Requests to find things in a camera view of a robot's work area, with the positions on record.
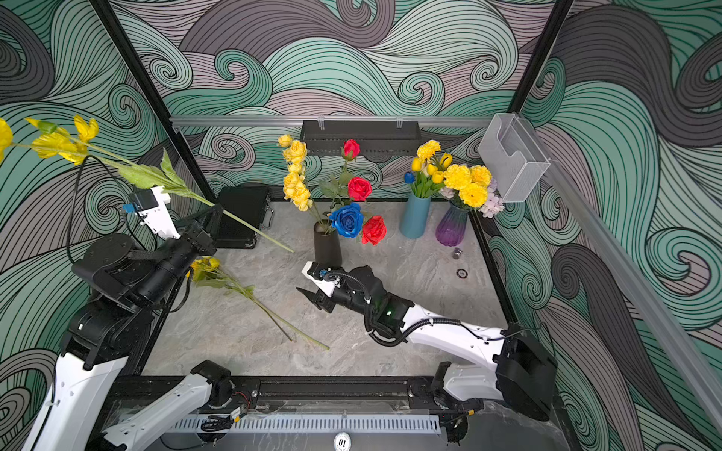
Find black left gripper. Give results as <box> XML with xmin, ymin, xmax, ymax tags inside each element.
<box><xmin>138</xmin><ymin>206</ymin><xmax>222</xmax><ymax>307</ymax></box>

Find yellow flower bunch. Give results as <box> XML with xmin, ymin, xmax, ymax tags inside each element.
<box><xmin>188</xmin><ymin>257</ymin><xmax>330</xmax><ymax>351</ymax></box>

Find black cylindrical vase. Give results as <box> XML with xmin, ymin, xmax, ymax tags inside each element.
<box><xmin>314</xmin><ymin>220</ymin><xmax>343</xmax><ymax>269</ymax></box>

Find pale yellow blossom spray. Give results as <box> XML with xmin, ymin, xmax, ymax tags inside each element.
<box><xmin>278</xmin><ymin>135</ymin><xmax>331</xmax><ymax>235</ymax></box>

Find teal ceramic vase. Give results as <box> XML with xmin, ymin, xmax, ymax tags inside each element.
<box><xmin>400</xmin><ymin>194</ymin><xmax>432</xmax><ymax>239</ymax></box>

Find yellow ranunculus stem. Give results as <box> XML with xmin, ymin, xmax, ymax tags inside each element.
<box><xmin>0</xmin><ymin>114</ymin><xmax>294</xmax><ymax>254</ymax></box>

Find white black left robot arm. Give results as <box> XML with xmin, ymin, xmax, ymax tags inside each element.
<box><xmin>23</xmin><ymin>221</ymin><xmax>232</xmax><ymax>450</ymax></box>

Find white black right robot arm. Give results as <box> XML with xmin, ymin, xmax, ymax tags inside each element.
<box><xmin>302</xmin><ymin>261</ymin><xmax>558</xmax><ymax>422</ymax></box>

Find purple glass vase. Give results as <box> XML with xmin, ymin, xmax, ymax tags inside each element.
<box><xmin>435</xmin><ymin>205</ymin><xmax>468</xmax><ymax>247</ymax></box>

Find black ribbed hard case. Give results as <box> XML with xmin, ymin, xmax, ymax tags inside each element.
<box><xmin>215</xmin><ymin>184</ymin><xmax>273</xmax><ymax>249</ymax></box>

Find blue rose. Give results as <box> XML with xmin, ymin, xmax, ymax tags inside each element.
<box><xmin>329</xmin><ymin>203</ymin><xmax>365</xmax><ymax>238</ymax></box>

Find red rose stem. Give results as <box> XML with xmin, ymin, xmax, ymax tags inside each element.
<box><xmin>321</xmin><ymin>139</ymin><xmax>387</xmax><ymax>246</ymax></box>

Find black hanging tray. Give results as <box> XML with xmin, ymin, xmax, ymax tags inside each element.
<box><xmin>300</xmin><ymin>120</ymin><xmax>422</xmax><ymax>161</ymax></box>

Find yellow tulip bouquet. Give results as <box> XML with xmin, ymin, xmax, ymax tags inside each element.
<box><xmin>403</xmin><ymin>140</ymin><xmax>453</xmax><ymax>199</ymax></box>

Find yellow carnation bouquet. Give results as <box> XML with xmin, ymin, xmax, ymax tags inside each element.
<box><xmin>439</xmin><ymin>165</ymin><xmax>505</xmax><ymax>218</ymax></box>

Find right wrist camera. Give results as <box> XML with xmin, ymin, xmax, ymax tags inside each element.
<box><xmin>302</xmin><ymin>261</ymin><xmax>338</xmax><ymax>297</ymax></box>

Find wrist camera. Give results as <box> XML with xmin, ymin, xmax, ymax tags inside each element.
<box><xmin>122</xmin><ymin>186</ymin><xmax>181</xmax><ymax>240</ymax></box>
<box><xmin>302</xmin><ymin>261</ymin><xmax>338</xmax><ymax>297</ymax></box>

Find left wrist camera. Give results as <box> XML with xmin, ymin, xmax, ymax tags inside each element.
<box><xmin>122</xmin><ymin>186</ymin><xmax>181</xmax><ymax>240</ymax></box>

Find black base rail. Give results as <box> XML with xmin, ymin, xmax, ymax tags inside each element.
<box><xmin>231</xmin><ymin>376</ymin><xmax>484</xmax><ymax>412</ymax></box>

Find white slotted cable duct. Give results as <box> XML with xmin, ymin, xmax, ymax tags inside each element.
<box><xmin>168</xmin><ymin>413</ymin><xmax>442</xmax><ymax>436</ymax></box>

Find clear acrylic wall box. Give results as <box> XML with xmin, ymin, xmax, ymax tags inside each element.
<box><xmin>478</xmin><ymin>114</ymin><xmax>550</xmax><ymax>203</ymax></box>

